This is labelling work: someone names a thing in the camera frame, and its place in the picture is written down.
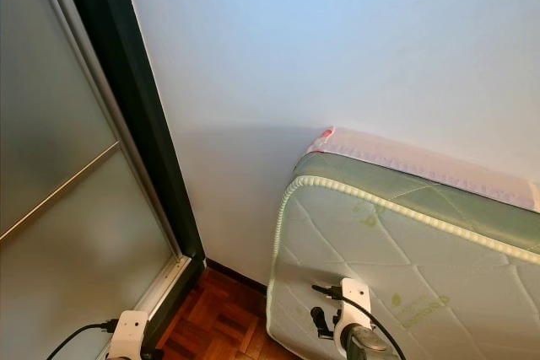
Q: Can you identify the dark wooden skirting board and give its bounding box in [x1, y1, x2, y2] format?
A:
[205, 259, 271, 289]

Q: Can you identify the green quilted mattress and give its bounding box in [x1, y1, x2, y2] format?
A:
[266, 151, 540, 360]

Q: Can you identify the frosted glass sliding door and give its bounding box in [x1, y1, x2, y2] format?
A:
[0, 0, 193, 360]

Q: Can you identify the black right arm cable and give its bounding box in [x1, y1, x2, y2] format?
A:
[310, 284, 408, 360]

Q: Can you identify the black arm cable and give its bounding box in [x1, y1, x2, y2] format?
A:
[46, 320, 119, 360]
[310, 284, 408, 360]

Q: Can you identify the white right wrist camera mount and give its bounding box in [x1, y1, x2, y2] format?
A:
[333, 277, 372, 352]

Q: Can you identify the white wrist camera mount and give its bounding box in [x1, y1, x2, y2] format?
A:
[108, 309, 151, 360]
[333, 277, 372, 352]

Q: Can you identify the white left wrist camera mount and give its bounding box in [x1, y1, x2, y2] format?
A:
[108, 309, 151, 360]

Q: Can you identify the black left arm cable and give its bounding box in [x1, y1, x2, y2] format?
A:
[46, 320, 119, 360]

